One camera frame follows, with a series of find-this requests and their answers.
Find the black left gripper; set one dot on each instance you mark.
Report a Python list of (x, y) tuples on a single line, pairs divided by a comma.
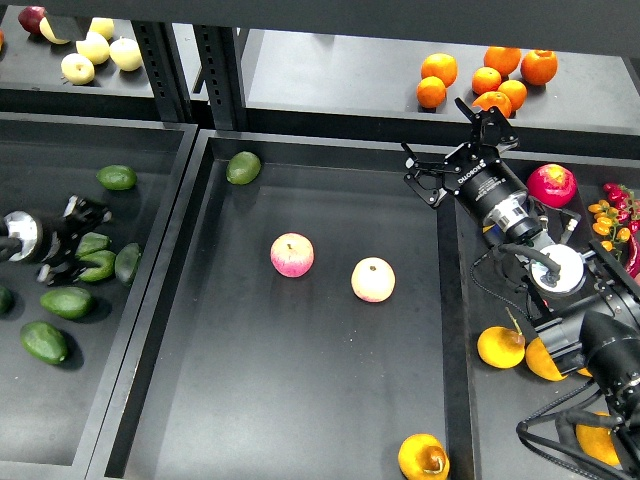
[(28, 238)]

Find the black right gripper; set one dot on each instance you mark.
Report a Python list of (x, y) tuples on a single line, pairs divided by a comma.
[(474, 172)]

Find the long green avocado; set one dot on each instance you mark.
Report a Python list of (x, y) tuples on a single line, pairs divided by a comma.
[(44, 341)]

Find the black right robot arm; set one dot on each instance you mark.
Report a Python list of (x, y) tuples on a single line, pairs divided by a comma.
[(582, 303)]

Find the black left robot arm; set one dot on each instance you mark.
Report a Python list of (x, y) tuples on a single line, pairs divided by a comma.
[(51, 241)]

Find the yellow pear under arm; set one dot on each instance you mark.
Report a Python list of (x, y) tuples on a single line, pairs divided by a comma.
[(540, 362)]

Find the green avocado left group top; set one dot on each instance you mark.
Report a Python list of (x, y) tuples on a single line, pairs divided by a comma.
[(92, 242)]

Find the green avocado group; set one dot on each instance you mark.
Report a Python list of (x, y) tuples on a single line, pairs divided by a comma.
[(92, 242), (70, 303), (101, 266)]

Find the green avocado left group middle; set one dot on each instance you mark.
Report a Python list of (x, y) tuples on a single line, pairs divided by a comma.
[(101, 266)]

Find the dark green avocado upright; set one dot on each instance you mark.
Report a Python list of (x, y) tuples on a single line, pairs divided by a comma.
[(127, 262)]

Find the green avocado left group lower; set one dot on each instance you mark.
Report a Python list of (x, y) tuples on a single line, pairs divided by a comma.
[(70, 303)]

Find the green avocado upper left tray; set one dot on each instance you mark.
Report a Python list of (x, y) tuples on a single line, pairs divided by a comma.
[(117, 177)]

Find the dark avocado left edge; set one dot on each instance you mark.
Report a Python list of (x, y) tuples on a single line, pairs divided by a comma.
[(6, 300)]

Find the green avocado at tray corner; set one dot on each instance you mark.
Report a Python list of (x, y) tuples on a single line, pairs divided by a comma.
[(243, 168)]

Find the yellow pear with stem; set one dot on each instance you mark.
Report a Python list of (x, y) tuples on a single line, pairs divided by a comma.
[(502, 347)]

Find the orange front lowest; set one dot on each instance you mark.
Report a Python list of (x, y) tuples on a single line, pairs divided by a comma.
[(495, 99)]

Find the orange lower left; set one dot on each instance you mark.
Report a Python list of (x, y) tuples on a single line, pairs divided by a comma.
[(430, 92)]

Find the small orange middle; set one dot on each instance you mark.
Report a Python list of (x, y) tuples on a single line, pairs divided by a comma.
[(485, 79)]

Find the orange right middle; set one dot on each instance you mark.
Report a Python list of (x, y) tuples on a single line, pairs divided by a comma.
[(516, 91)]

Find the orange top left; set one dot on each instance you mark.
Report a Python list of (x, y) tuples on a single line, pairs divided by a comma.
[(442, 66)]

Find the red apple right tray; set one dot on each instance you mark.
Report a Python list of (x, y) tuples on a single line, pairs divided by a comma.
[(552, 184)]

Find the orange top middle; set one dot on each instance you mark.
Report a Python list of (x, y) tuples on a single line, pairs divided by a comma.
[(504, 60)]

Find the orange top right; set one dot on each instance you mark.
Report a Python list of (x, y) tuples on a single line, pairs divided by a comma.
[(538, 67)]

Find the pale yellow pink apple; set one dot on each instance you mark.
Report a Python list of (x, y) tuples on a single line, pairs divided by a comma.
[(373, 280)]

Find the cherry tomato bunch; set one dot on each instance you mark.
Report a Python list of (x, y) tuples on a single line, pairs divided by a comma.
[(615, 216)]

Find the pale yellow apple front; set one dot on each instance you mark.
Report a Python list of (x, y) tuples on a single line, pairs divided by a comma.
[(77, 69)]

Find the pink red apple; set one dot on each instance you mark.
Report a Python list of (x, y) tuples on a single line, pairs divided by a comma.
[(292, 255)]

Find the pale yellow apple right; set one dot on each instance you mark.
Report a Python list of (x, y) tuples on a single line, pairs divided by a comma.
[(126, 54)]

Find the pale yellow apple middle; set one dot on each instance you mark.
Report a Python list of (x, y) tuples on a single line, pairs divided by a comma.
[(94, 47)]

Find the red chili pepper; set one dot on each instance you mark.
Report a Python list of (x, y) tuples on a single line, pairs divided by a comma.
[(632, 262)]

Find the black shelf upright left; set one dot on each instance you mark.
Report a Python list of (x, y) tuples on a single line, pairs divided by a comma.
[(164, 70)]

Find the black shelf upright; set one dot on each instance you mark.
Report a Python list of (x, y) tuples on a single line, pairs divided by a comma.
[(221, 70), (164, 70)]

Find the pale yellow apple back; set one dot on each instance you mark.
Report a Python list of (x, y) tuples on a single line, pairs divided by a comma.
[(103, 26)]

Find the pale yellow apple slice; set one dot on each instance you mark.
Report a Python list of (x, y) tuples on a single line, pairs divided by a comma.
[(47, 31)]

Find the black centre tray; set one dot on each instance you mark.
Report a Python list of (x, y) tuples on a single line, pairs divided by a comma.
[(243, 373)]

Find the dark red apple shelf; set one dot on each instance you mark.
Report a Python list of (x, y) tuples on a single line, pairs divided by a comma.
[(30, 18)]

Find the black shelf upright right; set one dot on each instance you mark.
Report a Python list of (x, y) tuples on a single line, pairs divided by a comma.
[(221, 70)]

